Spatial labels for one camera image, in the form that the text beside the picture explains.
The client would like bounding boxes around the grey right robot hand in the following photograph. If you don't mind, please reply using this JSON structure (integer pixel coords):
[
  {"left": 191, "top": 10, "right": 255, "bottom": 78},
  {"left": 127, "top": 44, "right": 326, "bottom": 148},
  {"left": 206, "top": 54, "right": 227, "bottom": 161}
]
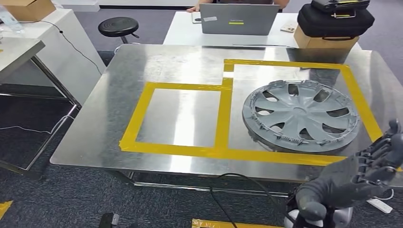
[{"left": 294, "top": 119, "right": 403, "bottom": 223}]

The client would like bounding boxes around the silver plastic wheel hubcap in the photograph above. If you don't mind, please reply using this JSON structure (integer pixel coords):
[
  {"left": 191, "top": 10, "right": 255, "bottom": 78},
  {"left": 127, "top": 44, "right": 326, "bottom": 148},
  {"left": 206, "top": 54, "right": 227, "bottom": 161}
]
[{"left": 241, "top": 79, "right": 361, "bottom": 154}]

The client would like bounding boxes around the stainless steel workbench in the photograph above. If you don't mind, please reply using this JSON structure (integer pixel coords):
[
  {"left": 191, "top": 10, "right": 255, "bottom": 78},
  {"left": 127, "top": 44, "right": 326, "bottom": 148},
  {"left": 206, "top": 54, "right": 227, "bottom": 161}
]
[{"left": 50, "top": 43, "right": 403, "bottom": 197}]

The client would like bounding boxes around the white power strip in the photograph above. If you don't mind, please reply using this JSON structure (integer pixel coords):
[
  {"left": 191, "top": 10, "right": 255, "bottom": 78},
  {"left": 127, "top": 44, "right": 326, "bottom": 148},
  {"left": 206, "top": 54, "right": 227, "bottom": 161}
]
[{"left": 366, "top": 198, "right": 393, "bottom": 215}]

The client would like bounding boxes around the brown cardboard box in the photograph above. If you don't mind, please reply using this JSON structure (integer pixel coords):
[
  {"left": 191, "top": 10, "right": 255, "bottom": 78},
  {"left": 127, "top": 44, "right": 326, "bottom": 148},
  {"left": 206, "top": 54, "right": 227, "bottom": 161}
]
[
  {"left": 293, "top": 25, "right": 360, "bottom": 50},
  {"left": 0, "top": 0, "right": 57, "bottom": 22}
]

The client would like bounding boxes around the black carry case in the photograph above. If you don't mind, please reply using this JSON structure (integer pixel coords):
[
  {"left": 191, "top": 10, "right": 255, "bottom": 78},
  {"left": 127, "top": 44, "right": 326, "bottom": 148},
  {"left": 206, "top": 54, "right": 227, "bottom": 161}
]
[{"left": 297, "top": 3, "right": 375, "bottom": 41}]

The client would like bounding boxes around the black handheld device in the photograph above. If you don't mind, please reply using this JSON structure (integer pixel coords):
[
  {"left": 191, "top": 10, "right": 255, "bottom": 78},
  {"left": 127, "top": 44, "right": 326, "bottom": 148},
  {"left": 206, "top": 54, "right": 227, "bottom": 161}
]
[{"left": 311, "top": 0, "right": 371, "bottom": 13}]

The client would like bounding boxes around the grey laptop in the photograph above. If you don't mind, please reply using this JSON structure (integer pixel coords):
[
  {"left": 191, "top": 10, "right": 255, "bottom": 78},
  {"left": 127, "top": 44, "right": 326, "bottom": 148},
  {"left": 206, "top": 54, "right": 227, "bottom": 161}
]
[{"left": 199, "top": 3, "right": 280, "bottom": 36}]

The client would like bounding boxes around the person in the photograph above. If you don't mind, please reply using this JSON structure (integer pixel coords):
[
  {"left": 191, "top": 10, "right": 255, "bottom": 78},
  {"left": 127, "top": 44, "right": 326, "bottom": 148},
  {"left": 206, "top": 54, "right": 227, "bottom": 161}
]
[{"left": 185, "top": 0, "right": 290, "bottom": 13}]

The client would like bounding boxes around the white office desk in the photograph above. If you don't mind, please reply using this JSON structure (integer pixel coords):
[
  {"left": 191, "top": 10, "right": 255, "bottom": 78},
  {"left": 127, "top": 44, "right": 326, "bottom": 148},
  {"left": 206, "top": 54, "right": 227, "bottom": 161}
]
[{"left": 163, "top": 11, "right": 363, "bottom": 49}]

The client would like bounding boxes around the black robot foot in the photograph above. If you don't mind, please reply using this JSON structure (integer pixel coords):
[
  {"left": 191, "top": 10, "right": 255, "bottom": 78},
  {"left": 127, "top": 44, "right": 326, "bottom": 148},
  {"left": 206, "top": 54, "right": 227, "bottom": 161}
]
[{"left": 99, "top": 212, "right": 120, "bottom": 228}]

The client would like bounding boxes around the black round stool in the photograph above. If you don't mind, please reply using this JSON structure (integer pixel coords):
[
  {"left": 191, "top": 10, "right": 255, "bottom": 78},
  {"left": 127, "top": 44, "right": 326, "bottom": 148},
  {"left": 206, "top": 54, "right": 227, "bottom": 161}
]
[{"left": 97, "top": 16, "right": 140, "bottom": 53}]

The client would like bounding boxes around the white counter cabinet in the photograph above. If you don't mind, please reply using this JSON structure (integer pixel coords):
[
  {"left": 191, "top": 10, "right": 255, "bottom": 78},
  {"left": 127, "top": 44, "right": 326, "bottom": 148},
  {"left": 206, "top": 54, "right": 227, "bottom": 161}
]
[{"left": 0, "top": 8, "right": 106, "bottom": 106}]

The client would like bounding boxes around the stainless steel side table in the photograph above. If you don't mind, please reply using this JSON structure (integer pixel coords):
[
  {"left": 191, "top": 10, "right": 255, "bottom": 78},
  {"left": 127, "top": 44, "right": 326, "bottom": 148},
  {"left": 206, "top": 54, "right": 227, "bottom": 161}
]
[{"left": 0, "top": 38, "right": 82, "bottom": 180}]

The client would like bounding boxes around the clear plastic bag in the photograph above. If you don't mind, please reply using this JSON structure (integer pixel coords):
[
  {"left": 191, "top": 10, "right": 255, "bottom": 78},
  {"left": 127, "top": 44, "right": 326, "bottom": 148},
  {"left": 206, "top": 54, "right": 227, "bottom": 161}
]
[{"left": 0, "top": 6, "right": 25, "bottom": 34}]

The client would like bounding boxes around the white floor cable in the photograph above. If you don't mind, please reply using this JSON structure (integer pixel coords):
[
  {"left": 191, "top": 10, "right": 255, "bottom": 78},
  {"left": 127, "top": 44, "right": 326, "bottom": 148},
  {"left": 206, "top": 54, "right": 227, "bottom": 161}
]
[{"left": 374, "top": 189, "right": 395, "bottom": 201}]

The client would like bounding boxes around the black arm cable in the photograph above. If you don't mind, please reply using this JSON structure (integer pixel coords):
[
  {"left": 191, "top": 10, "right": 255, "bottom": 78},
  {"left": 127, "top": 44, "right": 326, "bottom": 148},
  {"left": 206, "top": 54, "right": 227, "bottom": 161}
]
[{"left": 210, "top": 173, "right": 295, "bottom": 228}]

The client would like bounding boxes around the thin black cord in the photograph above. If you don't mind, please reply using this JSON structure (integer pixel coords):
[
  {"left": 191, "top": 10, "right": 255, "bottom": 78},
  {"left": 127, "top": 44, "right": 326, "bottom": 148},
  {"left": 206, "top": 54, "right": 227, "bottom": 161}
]
[{"left": 20, "top": 20, "right": 103, "bottom": 76}]

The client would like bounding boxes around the thin white cable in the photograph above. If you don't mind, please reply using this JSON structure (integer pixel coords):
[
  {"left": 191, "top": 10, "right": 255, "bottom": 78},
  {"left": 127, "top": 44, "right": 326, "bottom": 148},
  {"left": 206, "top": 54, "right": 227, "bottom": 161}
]
[{"left": 0, "top": 115, "right": 75, "bottom": 134}]

